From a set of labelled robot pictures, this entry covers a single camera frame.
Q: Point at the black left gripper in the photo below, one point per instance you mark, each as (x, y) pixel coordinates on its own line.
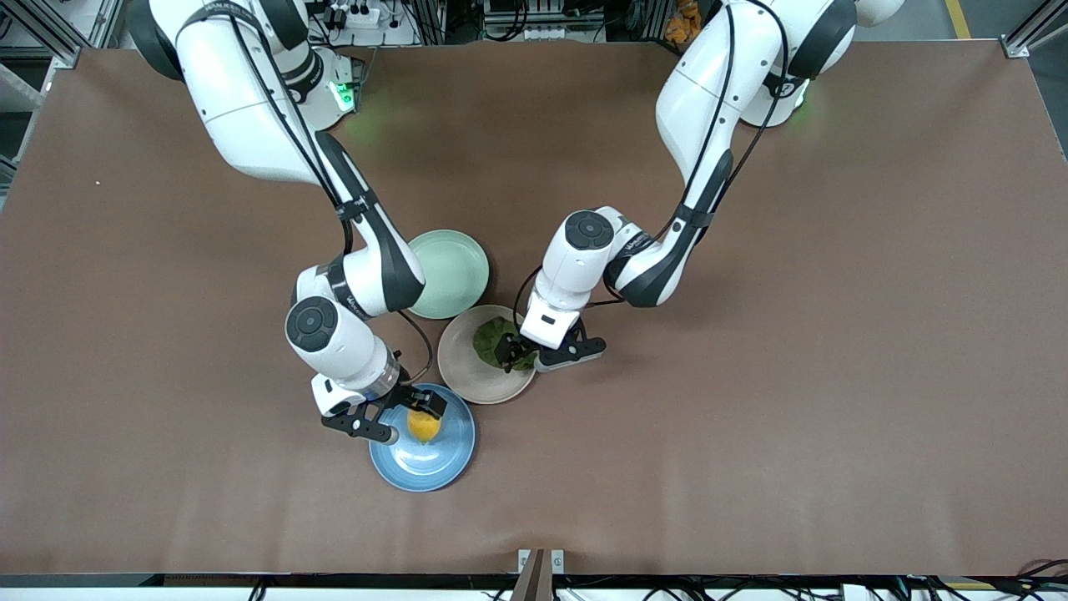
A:
(506, 350)

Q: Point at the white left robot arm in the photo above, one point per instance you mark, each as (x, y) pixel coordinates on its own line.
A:
(709, 92)

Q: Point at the beige round plate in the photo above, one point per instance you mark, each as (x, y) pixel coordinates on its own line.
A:
(467, 371)

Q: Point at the yellow lemon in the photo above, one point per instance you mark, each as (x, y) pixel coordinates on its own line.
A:
(424, 427)

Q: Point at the orange packaged goods pile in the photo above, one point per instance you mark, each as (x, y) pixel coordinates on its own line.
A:
(684, 25)

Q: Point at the white equipment box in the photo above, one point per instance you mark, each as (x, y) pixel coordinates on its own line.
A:
(542, 21)

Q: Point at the green round plate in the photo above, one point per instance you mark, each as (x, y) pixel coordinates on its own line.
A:
(455, 267)

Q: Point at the blue round plate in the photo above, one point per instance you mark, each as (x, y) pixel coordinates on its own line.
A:
(417, 467)

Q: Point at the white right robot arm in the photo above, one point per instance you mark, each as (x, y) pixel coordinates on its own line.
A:
(250, 108)

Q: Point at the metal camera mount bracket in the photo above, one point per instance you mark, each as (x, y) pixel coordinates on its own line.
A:
(540, 572)

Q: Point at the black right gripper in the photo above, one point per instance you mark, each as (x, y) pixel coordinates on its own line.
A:
(412, 394)

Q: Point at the white power strip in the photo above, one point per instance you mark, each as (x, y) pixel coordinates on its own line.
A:
(359, 15)

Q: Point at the green lettuce leaf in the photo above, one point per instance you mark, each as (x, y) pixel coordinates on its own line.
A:
(488, 338)

